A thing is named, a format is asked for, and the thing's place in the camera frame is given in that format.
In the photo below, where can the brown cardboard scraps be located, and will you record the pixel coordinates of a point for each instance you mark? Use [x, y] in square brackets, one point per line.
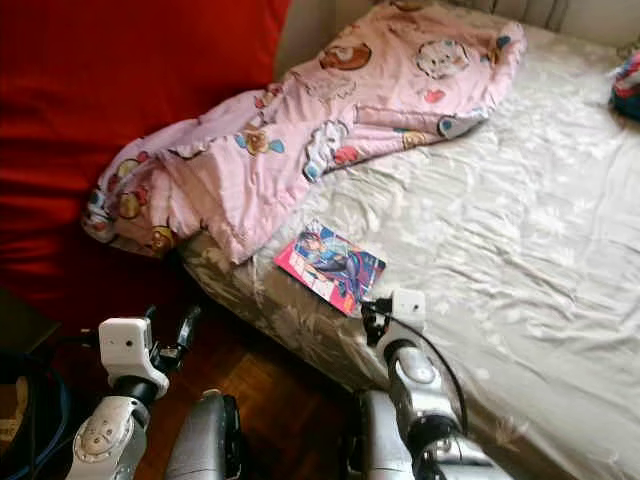
[12, 415]

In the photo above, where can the silver right robot leg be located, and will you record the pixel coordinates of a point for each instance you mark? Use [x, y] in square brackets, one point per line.
[380, 445]

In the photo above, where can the silver robot leg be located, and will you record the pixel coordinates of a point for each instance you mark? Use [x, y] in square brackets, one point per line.
[205, 440]
[380, 445]

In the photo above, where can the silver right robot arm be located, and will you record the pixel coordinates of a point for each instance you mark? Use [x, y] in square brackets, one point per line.
[425, 385]

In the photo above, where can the grey pleated curtain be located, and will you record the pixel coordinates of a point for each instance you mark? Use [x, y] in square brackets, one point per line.
[510, 10]

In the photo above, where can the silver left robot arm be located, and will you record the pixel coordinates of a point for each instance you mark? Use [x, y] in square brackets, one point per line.
[110, 440]

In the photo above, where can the blue pillow with white star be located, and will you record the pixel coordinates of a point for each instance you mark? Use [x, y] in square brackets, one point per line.
[628, 88]

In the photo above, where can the silver left robot leg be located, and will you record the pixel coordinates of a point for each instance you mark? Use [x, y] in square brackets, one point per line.
[205, 440]

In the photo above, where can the dark side table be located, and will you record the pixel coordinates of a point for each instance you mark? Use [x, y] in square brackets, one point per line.
[22, 322]

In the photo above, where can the pink cartoon print blanket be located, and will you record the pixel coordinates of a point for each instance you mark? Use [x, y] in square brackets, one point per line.
[380, 90]

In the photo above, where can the colourful comic book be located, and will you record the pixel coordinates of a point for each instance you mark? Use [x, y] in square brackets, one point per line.
[330, 265]

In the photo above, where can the red fabric sofa cushion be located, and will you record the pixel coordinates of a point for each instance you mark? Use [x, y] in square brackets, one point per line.
[120, 110]

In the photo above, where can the bed with beige floral sheet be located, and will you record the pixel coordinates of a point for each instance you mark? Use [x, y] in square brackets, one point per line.
[510, 250]

